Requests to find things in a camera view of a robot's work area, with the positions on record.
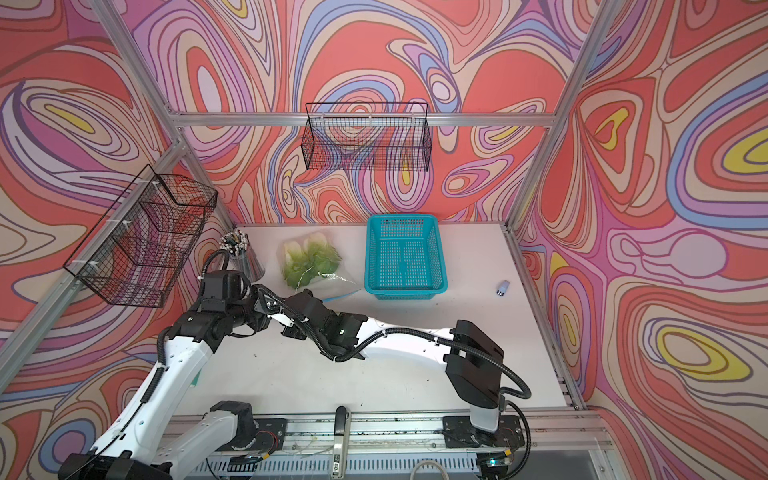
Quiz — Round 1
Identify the dark green bagged cabbage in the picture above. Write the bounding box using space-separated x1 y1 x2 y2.
282 232 342 290

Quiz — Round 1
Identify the black wire basket back wall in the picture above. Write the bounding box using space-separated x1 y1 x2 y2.
301 100 432 172

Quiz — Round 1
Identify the black wire basket wall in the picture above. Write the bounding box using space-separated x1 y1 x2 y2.
63 165 218 308
301 100 432 172

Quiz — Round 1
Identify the small grey blue object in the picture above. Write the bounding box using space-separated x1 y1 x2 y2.
496 280 510 297

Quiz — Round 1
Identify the aluminium front table rail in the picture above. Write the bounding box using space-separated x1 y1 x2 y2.
275 408 617 457

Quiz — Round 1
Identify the black silver centre bracket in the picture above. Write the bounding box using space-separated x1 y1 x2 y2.
330 406 351 479

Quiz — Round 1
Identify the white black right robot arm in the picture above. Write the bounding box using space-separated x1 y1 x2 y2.
301 312 532 433

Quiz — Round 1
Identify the teal plastic basket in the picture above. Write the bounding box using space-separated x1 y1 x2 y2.
364 214 448 300

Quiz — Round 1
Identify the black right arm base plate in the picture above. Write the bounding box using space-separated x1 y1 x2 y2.
441 415 526 451

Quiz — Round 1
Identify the black wire basket left wall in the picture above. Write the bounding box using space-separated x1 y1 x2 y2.
63 165 218 308

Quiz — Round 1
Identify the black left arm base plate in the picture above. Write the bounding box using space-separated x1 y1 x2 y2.
225 417 288 454

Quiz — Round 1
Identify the blue-zip clear zip-top bag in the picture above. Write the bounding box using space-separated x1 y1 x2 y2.
277 231 362 302

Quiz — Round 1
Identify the metal pen holder cup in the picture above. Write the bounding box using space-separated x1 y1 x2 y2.
220 228 265 283

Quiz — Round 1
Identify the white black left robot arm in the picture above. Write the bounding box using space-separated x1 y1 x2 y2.
58 270 349 479

